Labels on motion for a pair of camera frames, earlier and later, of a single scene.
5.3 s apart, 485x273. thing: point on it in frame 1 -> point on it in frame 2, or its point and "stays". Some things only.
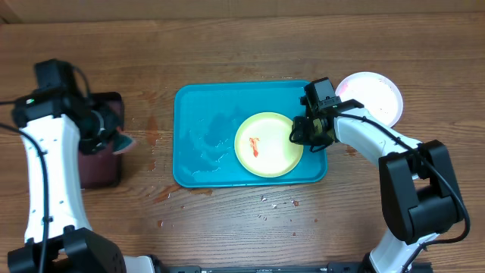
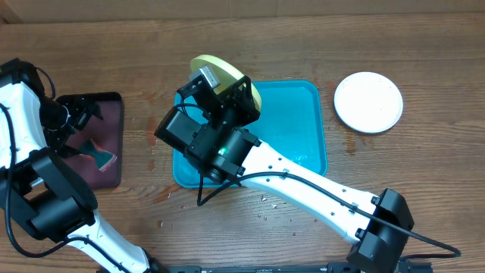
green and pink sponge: [122, 143] -> [104, 158]
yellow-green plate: [263, 145] -> [226, 73]
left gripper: [89, 144] -> [83, 107]
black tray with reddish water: [102, 168] stays
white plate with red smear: [373, 92] stays
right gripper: [299, 139] -> [245, 105]
